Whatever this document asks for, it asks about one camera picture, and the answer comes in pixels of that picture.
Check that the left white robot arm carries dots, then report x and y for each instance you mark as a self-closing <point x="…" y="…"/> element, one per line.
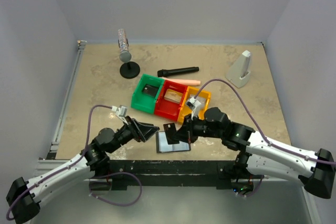
<point x="25" y="197"/>

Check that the silver VIP card stack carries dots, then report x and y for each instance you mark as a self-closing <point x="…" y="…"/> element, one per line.
<point x="202" y="100"/>

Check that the black round microphone stand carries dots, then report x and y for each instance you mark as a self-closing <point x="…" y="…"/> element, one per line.
<point x="129" y="70"/>

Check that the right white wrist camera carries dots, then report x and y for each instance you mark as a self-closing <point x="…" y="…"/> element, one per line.
<point x="195" y="105"/>

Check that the gold card stack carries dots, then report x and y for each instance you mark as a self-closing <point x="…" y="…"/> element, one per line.
<point x="173" y="96"/>

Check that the black card stack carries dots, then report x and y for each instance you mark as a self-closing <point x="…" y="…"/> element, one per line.
<point x="150" y="90"/>

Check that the glitter microphone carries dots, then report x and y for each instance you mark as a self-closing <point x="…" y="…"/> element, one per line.
<point x="125" y="55"/>

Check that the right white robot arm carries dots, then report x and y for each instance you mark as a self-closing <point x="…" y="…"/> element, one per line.
<point x="259" y="155"/>

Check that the white wedge charging dock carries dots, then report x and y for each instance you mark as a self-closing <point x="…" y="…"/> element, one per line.
<point x="239" y="73"/>

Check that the aluminium frame rail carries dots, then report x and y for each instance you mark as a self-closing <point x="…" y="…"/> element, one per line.
<point x="46" y="73"/>

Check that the red plastic bin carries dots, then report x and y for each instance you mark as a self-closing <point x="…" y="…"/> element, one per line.
<point x="169" y="101"/>

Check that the black microphone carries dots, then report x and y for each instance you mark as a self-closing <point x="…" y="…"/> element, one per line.
<point x="176" y="72"/>

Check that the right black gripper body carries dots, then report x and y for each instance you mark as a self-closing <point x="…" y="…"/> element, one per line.
<point x="198" y="128"/>

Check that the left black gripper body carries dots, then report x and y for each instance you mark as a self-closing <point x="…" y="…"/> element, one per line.
<point x="129" y="132"/>

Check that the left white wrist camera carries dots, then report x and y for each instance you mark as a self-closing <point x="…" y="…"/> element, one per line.
<point x="120" y="112"/>

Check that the green plastic bin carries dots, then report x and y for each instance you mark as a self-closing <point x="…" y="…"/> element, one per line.
<point x="143" y="102"/>

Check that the yellow plastic bin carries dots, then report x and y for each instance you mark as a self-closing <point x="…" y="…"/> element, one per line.
<point x="185" y="109"/>

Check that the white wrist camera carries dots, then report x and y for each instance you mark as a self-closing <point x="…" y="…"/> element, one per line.
<point x="195" y="105"/>
<point x="120" y="112"/>

